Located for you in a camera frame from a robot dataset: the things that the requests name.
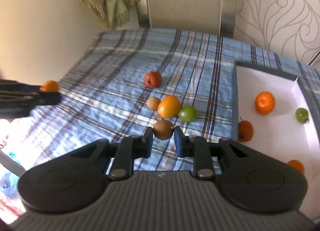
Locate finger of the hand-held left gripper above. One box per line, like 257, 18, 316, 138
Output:
0, 92, 62, 119
0, 80, 42, 92

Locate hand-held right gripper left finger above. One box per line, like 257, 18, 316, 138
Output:
70, 127, 153, 181

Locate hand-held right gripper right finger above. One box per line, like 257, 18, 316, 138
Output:
174, 126, 285, 181

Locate large orange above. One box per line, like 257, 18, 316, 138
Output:
40, 80, 60, 93

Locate brown round fruit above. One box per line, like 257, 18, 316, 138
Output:
147, 96, 161, 111
153, 120, 174, 141

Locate small green fruit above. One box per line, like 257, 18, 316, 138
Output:
177, 105, 197, 122

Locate smooth yellow-orange fruit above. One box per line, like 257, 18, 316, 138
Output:
287, 160, 305, 174
157, 96, 181, 119

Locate red fruit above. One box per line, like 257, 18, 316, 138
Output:
237, 120, 254, 143
144, 71, 162, 89

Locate rough-skinned orange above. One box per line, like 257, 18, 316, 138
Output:
255, 91, 276, 114

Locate grey box with white interior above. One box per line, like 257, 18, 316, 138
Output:
231, 60, 320, 221

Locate large green fruit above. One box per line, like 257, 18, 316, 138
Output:
295, 107, 310, 124

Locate blue plaid blanket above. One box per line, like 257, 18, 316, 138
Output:
20, 28, 320, 174

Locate colourful printed cloth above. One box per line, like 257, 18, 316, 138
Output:
0, 136, 27, 221

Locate black television cable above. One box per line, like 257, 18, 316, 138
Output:
309, 51, 320, 66

